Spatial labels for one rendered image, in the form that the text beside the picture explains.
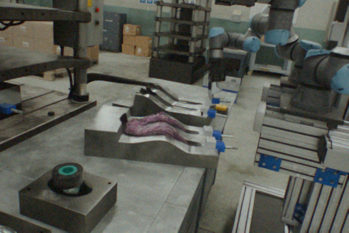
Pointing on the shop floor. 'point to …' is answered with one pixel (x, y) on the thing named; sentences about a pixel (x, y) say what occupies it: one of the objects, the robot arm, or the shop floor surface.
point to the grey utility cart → (266, 65)
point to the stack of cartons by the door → (136, 41)
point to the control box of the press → (95, 34)
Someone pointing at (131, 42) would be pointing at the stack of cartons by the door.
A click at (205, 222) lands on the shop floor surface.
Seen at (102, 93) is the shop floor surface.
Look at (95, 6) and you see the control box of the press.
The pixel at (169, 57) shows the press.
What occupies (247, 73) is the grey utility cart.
